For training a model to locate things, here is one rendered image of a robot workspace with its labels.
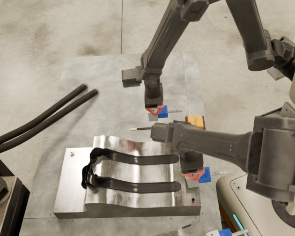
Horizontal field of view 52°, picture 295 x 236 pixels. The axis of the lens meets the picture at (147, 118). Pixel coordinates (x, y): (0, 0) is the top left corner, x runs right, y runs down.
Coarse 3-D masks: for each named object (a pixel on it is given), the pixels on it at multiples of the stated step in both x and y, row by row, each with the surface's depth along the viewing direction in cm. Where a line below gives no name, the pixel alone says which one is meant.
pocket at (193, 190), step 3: (186, 183) 105; (186, 186) 104; (186, 189) 104; (189, 189) 104; (192, 189) 103; (195, 189) 103; (198, 189) 102; (186, 192) 103; (189, 192) 103; (192, 192) 103; (195, 192) 103
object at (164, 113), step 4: (164, 108) 116; (148, 112) 114; (160, 112) 115; (164, 112) 115; (168, 112) 116; (172, 112) 116; (148, 116) 115; (152, 116) 115; (156, 116) 115; (160, 116) 116; (164, 116) 116; (152, 120) 117; (156, 120) 117
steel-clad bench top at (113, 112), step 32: (64, 64) 160; (96, 64) 158; (128, 64) 156; (192, 64) 152; (64, 96) 145; (96, 96) 143; (128, 96) 141; (192, 96) 138; (64, 128) 132; (96, 128) 131; (128, 128) 130; (32, 192) 114; (32, 224) 107; (64, 224) 106; (96, 224) 105; (128, 224) 104; (160, 224) 103; (192, 224) 102
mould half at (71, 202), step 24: (96, 144) 110; (120, 144) 111; (144, 144) 114; (72, 168) 113; (96, 168) 103; (120, 168) 105; (144, 168) 108; (168, 168) 107; (72, 192) 106; (96, 192) 98; (120, 192) 100; (168, 192) 101; (72, 216) 105; (96, 216) 105; (120, 216) 105; (144, 216) 105
